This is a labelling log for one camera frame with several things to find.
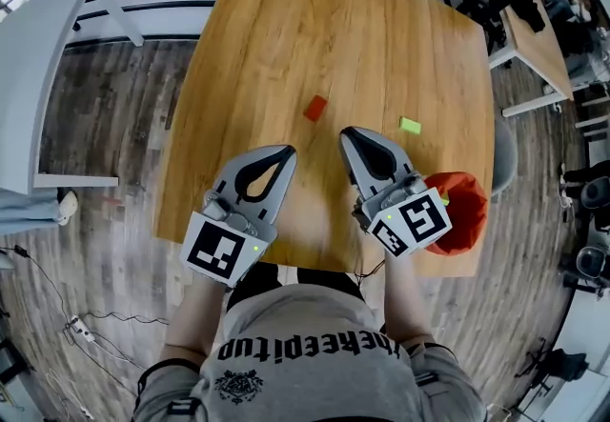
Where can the grey chair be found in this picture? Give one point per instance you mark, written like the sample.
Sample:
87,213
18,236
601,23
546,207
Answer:
505,158

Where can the black trousers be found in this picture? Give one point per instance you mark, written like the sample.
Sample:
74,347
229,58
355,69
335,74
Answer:
310,277

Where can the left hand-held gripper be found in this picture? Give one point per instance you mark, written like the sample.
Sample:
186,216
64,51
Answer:
219,248

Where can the grey printed t-shirt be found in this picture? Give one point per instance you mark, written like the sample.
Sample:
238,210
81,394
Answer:
310,363

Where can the wooden table with white legs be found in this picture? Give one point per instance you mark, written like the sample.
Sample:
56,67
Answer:
538,58

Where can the white power strip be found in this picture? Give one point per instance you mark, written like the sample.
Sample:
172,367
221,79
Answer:
80,327

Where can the light green block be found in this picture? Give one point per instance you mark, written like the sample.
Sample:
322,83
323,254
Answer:
410,125

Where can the black bag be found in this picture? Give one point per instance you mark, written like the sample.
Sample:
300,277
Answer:
534,13

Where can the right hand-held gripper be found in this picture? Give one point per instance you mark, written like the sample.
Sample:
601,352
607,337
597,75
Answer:
414,220

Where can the white bucket with orange liner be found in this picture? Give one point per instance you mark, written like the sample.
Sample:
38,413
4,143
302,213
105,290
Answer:
464,215

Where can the red block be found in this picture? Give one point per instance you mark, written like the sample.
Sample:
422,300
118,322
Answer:
315,108

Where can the person's right forearm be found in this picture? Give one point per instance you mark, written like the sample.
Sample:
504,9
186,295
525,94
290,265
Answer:
410,301

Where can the person's left forearm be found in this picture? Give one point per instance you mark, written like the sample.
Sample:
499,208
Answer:
195,320

